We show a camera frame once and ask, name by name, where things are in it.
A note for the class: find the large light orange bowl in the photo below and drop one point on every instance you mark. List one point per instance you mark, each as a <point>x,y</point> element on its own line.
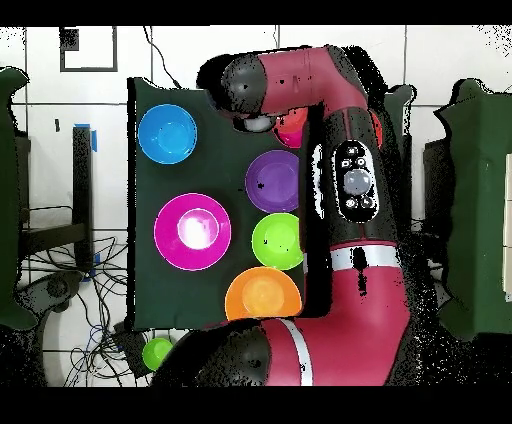
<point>260,292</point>

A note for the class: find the dark green table cloth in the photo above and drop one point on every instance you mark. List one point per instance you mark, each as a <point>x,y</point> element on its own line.
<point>160,180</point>

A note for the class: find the green covered side table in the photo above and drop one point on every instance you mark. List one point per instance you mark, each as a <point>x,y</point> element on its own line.
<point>480,200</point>
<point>6,200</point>

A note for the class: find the large magenta bowl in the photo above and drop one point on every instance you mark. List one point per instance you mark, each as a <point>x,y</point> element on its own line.
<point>172,232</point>

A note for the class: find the black metal stand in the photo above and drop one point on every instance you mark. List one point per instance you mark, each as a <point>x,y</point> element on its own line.
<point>82,200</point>

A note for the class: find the large red-orange bowl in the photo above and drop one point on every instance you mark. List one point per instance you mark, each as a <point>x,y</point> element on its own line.
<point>378,130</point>

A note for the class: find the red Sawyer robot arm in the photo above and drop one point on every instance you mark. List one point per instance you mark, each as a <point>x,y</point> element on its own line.
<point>352,304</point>

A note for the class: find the blue bowl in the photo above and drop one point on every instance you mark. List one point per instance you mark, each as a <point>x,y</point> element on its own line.
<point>166,134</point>

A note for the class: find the small green round bowl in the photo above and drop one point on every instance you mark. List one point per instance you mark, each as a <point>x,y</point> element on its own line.
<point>154,354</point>

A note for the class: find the purple bowl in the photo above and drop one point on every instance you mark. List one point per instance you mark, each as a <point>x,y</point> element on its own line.
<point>272,180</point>

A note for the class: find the small crimson bowl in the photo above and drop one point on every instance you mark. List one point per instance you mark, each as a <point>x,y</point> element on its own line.
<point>290,140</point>

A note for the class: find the black square floor frame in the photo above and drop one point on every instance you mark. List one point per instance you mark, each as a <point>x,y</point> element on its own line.
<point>70,38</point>

